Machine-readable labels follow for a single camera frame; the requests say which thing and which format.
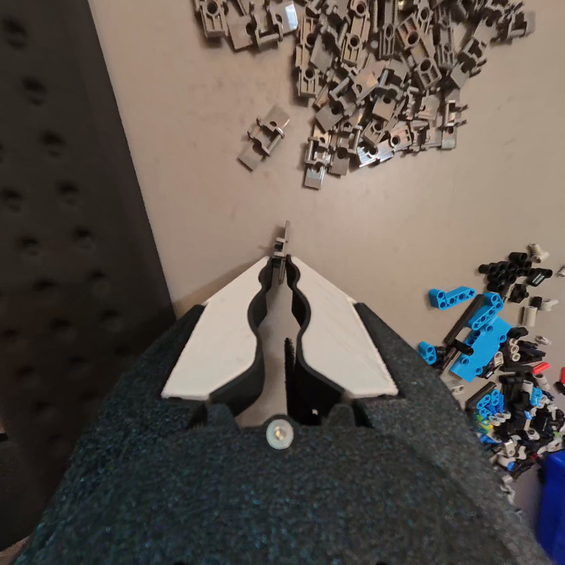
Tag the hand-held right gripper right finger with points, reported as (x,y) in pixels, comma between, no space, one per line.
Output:
(348,348)

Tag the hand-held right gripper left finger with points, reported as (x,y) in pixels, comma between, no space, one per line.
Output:
(212,348)

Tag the pile of grey track links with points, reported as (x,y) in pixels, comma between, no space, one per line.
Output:
(375,79)

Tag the grey desk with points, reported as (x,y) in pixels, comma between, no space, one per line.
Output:
(198,198)

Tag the heap of mixed coloured bricks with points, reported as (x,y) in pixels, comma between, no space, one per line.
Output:
(507,375)

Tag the black perforated foam pad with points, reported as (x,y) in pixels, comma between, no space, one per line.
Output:
(66,220)

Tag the blue plastic bin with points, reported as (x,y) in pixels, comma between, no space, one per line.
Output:
(554,507)

